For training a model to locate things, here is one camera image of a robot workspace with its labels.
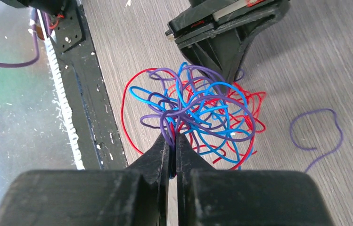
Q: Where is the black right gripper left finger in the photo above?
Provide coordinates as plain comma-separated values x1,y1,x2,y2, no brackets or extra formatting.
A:
0,136,170,226

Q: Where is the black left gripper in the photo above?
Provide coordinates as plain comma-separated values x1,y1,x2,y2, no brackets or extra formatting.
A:
165,0,290,84

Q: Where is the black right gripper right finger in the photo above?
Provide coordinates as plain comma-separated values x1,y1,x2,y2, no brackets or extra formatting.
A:
175,134,333,226

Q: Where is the purple thin cable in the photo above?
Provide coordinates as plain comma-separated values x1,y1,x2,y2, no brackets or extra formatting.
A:
140,65,344,174

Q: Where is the red thin cable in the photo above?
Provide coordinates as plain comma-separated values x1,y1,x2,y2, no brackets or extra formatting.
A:
120,67,267,171

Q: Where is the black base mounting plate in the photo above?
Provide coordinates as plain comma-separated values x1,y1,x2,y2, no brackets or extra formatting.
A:
49,0,128,170

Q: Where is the perforated metal rail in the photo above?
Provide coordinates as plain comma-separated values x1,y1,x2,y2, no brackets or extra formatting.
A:
37,10,85,170

